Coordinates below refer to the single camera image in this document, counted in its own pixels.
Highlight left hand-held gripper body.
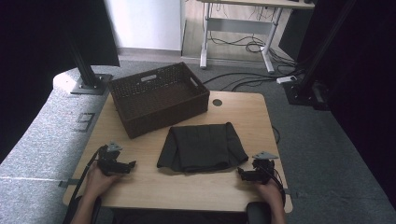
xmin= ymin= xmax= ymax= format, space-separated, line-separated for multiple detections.
xmin=96 ymin=141 xmax=129 ymax=177

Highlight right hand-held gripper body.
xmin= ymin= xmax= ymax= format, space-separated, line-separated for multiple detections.
xmin=248 ymin=151 xmax=279 ymax=185

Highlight black pants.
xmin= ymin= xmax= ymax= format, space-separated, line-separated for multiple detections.
xmin=156 ymin=121 xmax=249 ymax=174

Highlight dark brown wicker basket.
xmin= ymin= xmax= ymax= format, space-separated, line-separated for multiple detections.
xmin=106 ymin=61 xmax=211 ymax=140

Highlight person's left hand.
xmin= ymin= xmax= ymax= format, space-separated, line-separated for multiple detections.
xmin=84 ymin=161 xmax=124 ymax=200

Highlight person's right hand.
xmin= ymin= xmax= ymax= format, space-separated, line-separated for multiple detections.
xmin=255 ymin=178 xmax=285 ymax=207

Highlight grey tape strip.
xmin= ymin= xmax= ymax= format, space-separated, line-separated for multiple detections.
xmin=58 ymin=178 xmax=81 ymax=189

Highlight grey floor outlet cover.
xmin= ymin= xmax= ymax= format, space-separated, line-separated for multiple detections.
xmin=73 ymin=112 xmax=96 ymax=133

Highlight black metal stand with base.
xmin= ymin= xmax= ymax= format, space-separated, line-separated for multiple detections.
xmin=281 ymin=0 xmax=358 ymax=112
xmin=68 ymin=34 xmax=114 ymax=96

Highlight white power strip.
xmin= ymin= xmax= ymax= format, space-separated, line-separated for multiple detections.
xmin=276 ymin=75 xmax=298 ymax=85

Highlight black curtain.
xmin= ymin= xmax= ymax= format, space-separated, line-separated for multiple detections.
xmin=0 ymin=0 xmax=120 ymax=163
xmin=278 ymin=0 xmax=396 ymax=208

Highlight white panel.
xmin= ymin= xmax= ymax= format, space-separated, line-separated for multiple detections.
xmin=104 ymin=0 xmax=185 ymax=52

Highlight white-legged desk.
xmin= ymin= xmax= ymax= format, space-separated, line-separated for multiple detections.
xmin=197 ymin=0 xmax=316 ymax=75

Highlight thin black cable loop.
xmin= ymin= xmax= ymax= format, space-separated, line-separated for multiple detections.
xmin=271 ymin=124 xmax=281 ymax=145

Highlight long black floor cable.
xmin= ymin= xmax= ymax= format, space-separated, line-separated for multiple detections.
xmin=202 ymin=71 xmax=302 ymax=93

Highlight tangle of black cables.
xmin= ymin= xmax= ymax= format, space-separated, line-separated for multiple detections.
xmin=207 ymin=29 xmax=297 ymax=68

